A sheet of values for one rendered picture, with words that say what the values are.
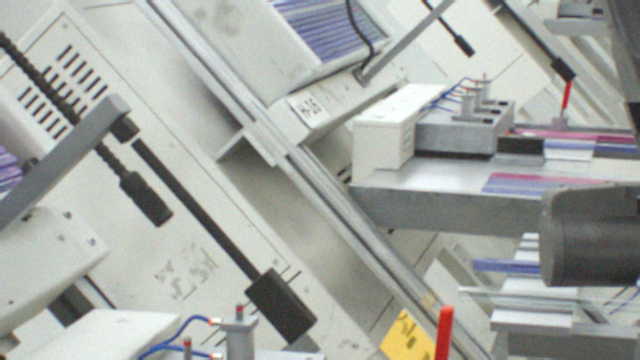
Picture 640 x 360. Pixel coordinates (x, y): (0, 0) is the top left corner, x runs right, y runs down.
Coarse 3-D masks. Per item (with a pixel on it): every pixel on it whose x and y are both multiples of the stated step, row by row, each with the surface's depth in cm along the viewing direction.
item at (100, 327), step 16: (80, 320) 103; (96, 320) 103; (112, 320) 103; (128, 320) 102; (144, 320) 102; (160, 320) 102; (176, 320) 103; (64, 336) 99; (80, 336) 99; (96, 336) 99; (112, 336) 98; (128, 336) 98; (144, 336) 98; (160, 336) 100; (32, 352) 95; (48, 352) 95; (64, 352) 95; (80, 352) 95; (96, 352) 95; (112, 352) 95; (128, 352) 95; (144, 352) 97; (160, 352) 100
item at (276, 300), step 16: (272, 272) 74; (256, 288) 74; (272, 288) 74; (288, 288) 75; (256, 304) 75; (272, 304) 74; (288, 304) 74; (304, 304) 75; (272, 320) 74; (288, 320) 74; (304, 320) 74; (288, 336) 74
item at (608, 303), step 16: (464, 288) 116; (480, 288) 116; (496, 288) 116; (528, 304) 114; (544, 304) 113; (560, 304) 113; (576, 304) 113; (592, 304) 112; (608, 304) 112; (624, 304) 112
